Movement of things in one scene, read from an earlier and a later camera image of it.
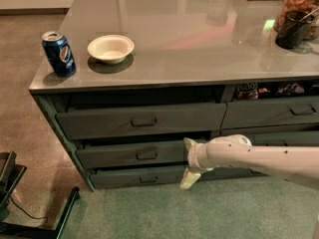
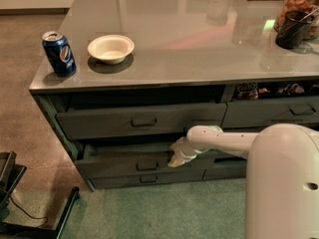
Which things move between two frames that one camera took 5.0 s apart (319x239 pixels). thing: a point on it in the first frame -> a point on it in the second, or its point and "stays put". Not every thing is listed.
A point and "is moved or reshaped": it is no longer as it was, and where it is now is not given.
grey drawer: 271,113 stays put
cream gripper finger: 188,142 -> 174,145
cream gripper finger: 188,179 -> 173,162
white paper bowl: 111,49 stays put
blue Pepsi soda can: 59,53 stays put
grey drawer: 146,153 is moved or reshaped
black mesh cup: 293,29 stays put
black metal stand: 10,176 stays put
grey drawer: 121,122 stays put
